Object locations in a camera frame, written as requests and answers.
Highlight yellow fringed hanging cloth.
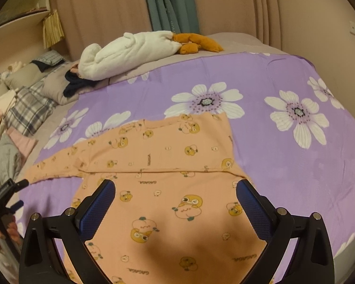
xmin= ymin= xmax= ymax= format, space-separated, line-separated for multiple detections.
xmin=42 ymin=9 xmax=66 ymax=49

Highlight green curtain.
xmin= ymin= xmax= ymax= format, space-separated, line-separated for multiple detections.
xmin=142 ymin=0 xmax=202 ymax=36

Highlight orange printed shirt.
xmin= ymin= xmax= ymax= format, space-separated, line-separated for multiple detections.
xmin=25 ymin=113 xmax=273 ymax=284

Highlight navy blue clothing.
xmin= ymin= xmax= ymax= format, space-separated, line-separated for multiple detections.
xmin=63 ymin=69 xmax=99 ymax=98

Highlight striped pillow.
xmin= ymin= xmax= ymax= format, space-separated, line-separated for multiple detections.
xmin=31 ymin=50 xmax=66 ymax=66

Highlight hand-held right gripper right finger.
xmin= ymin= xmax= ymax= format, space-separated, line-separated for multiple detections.
xmin=236 ymin=179 xmax=335 ymax=284

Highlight beige pillow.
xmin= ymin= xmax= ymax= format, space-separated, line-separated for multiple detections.
xmin=4 ymin=61 xmax=77 ymax=105

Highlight white curved shelf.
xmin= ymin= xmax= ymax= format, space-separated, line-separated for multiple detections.
xmin=0 ymin=0 xmax=60 ymax=74

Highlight purple floral blanket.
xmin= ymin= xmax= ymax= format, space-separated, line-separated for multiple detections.
xmin=18 ymin=50 xmax=355 ymax=284

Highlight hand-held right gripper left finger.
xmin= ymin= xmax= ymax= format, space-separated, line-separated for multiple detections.
xmin=18 ymin=179 xmax=116 ymax=284

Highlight grey clothing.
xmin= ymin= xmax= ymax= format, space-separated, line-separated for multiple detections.
xmin=0 ymin=136 xmax=22 ymax=184

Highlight grey plaid cloth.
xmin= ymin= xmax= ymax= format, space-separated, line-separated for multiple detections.
xmin=4 ymin=80 xmax=59 ymax=137

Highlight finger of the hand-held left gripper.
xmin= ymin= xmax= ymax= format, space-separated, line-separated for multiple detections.
xmin=4 ymin=200 xmax=24 ymax=213
xmin=3 ymin=179 xmax=29 ymax=197

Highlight pink folded cloth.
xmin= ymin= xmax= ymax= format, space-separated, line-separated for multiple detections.
xmin=7 ymin=129 xmax=39 ymax=158

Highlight white goose plush toy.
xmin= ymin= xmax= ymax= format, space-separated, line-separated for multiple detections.
xmin=78 ymin=31 xmax=224 ymax=81

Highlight person's left hand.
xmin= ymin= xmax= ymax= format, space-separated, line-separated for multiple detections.
xmin=0 ymin=214 xmax=22 ymax=252

